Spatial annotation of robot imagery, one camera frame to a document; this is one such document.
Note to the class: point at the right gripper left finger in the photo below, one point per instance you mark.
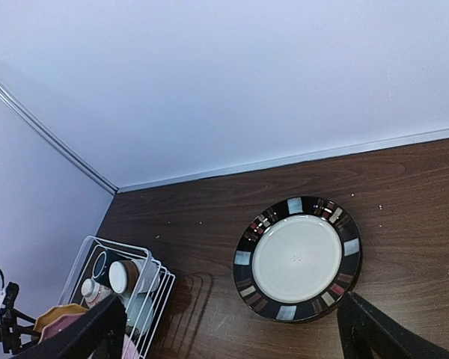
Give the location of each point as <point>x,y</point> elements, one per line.
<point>98,333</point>

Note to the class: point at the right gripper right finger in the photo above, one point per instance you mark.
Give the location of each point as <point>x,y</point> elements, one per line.
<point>366,332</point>

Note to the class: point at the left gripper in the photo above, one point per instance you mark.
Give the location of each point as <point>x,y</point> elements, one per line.
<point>17,332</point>

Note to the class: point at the dark pink polka dot plate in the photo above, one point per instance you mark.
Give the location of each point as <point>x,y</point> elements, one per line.
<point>60,331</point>

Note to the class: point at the yellow polka dot plate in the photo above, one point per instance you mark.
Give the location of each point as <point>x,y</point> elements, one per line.
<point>55,313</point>

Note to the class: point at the black rimmed cream plate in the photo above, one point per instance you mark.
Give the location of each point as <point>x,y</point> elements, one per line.
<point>297,259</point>

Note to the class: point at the light pink plate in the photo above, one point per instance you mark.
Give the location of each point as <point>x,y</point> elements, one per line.
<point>129,349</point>

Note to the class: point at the white bowl red pattern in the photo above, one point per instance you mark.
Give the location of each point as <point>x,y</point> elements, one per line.
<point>93,292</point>

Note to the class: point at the light blue bowl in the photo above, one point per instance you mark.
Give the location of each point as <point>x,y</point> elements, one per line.
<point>140,314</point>

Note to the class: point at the white and brown cup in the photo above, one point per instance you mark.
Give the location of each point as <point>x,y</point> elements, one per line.
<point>128,276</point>

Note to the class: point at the dark green mug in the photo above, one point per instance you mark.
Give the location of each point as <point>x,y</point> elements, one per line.
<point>102,264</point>

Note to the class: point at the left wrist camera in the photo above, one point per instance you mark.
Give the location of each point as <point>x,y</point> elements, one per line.
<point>8,297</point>

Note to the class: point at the white wire dish rack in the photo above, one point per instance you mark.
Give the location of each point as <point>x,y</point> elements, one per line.
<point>81,269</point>

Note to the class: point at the left aluminium frame post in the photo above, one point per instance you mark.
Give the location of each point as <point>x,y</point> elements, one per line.
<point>54,141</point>

